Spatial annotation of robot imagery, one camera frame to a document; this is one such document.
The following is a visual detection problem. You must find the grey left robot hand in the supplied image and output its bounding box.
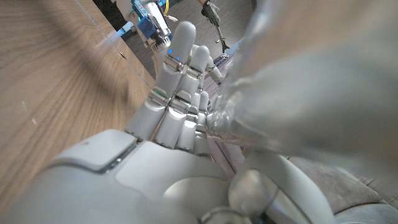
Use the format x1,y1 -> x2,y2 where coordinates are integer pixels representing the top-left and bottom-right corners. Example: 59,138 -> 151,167
130,0 -> 178,54

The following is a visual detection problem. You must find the aluminum foil roll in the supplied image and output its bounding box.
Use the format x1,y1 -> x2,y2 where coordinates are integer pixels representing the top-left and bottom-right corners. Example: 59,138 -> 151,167
206,0 -> 398,181

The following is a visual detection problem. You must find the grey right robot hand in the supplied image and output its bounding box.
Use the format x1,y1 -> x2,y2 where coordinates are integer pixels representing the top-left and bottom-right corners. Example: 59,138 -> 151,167
0,21 -> 338,224

